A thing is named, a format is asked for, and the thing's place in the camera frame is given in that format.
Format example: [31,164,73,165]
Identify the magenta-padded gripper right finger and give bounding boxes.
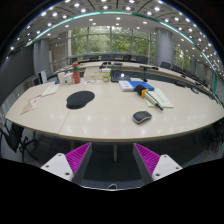
[132,142,184,186]

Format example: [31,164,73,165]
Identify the white lidded mug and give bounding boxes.
[65,72,74,85]

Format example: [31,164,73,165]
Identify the white paper cup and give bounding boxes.
[57,71,66,86]

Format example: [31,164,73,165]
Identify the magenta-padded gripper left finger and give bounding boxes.
[40,142,93,185]

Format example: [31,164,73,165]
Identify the dark conference chairs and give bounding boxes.
[69,53,218,98]

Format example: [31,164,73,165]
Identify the red and white leaflet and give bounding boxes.
[20,94,43,115]

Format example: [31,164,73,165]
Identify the white board panel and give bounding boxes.
[38,69,48,85]

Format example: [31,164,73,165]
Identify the conference microphone unit blue screen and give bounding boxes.
[110,70,132,83]

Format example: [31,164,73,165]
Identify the ceiling lights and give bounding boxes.
[9,0,221,51]

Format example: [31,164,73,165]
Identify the red bottle with green band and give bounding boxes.
[72,61,81,85]

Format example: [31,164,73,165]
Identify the blue and white book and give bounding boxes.
[118,80,155,93]

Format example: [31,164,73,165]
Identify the beige cardboard box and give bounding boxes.
[83,67,104,81]

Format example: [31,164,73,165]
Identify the black handheld microphone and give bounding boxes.
[134,84,165,112]

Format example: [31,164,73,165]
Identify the black computer mouse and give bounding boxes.
[132,110,153,125]

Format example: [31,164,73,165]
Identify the white booklet with red header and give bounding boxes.
[41,84,60,98]

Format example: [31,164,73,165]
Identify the colourful sticker sheet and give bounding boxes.
[79,79,104,85]

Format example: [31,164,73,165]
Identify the green-printed drink cup with straw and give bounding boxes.
[101,67,112,83]

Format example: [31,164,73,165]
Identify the black mouse pad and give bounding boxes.
[65,90,96,110]

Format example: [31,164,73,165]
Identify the black office chair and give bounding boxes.
[0,119,38,161]

